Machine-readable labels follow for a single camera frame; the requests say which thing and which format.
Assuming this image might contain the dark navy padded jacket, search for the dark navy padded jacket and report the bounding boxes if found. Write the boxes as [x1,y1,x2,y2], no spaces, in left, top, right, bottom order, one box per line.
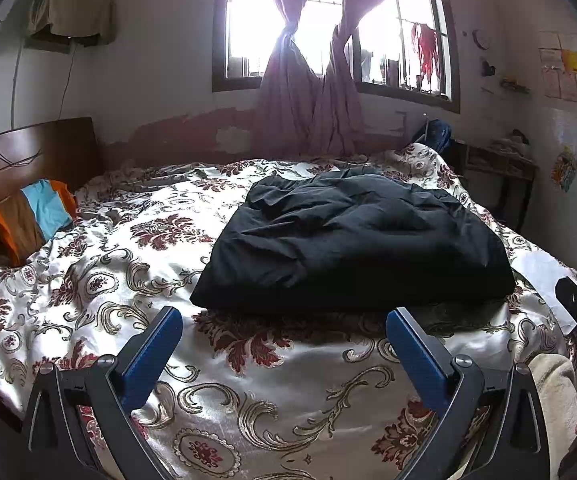
[190,169,517,317]

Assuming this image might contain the cartoon wall poster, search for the cartoon wall poster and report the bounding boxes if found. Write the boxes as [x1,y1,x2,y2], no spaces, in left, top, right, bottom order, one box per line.
[550,146,577,194]

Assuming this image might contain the small wooden side table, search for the small wooden side table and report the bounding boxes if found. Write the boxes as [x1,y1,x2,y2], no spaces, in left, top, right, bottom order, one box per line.
[457,130,538,233]

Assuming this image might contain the white wall papers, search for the white wall papers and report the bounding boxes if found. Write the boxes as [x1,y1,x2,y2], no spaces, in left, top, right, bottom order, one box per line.
[539,31,577,104]

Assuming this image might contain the cloth covered air conditioner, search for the cloth covered air conditioner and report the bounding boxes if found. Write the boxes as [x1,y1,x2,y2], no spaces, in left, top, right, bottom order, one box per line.
[24,0,118,52]

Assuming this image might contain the floral bed blanket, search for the floral bed blanket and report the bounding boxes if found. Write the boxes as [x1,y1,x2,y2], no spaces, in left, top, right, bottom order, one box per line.
[0,142,577,480]

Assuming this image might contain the red hanging clothes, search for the red hanging clothes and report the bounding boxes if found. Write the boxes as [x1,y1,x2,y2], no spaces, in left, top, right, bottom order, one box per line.
[410,24,440,87]

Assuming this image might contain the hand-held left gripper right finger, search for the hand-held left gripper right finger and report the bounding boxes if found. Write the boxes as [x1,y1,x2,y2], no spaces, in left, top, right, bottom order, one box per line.
[386,307,552,480]

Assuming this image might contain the beige fleece cloth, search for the beige fleece cloth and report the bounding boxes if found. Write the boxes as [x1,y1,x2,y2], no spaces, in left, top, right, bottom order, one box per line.
[527,354,577,480]

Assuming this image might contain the wooden framed window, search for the wooden framed window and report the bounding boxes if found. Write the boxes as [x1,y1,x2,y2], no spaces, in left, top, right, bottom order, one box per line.
[212,0,462,115]

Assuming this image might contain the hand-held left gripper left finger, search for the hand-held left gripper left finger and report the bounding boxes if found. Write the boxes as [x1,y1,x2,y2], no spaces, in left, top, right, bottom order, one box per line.
[21,306,184,480]

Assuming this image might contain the blue bag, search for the blue bag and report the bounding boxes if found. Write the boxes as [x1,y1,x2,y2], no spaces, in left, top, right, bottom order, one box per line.
[416,119,453,155]

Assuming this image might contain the wooden headboard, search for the wooden headboard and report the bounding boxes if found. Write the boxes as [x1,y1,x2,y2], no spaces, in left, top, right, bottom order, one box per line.
[0,116,105,270]

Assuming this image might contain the air conditioner cable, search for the air conditioner cable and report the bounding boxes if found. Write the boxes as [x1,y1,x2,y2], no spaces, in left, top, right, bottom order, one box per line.
[58,39,78,122]

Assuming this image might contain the orange blue brown pillow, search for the orange blue brown pillow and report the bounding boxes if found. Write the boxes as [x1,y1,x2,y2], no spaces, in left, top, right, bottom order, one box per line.
[0,179,78,267]

